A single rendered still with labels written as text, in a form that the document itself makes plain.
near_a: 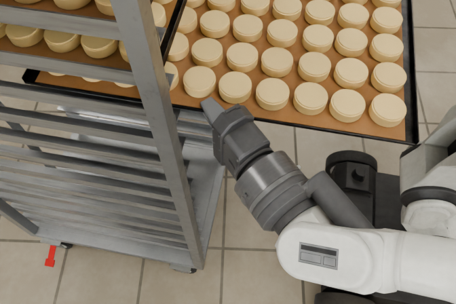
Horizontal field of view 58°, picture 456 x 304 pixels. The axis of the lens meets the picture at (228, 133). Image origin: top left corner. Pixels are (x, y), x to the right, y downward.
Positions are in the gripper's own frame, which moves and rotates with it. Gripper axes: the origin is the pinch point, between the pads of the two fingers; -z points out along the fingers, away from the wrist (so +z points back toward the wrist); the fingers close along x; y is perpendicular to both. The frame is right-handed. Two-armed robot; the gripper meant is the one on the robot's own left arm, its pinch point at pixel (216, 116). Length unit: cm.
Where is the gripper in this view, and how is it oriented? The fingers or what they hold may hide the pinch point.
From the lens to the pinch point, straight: 61.3
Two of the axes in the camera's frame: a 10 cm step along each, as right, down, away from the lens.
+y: -8.3, 4.8, -2.9
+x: 0.0, -5.1, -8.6
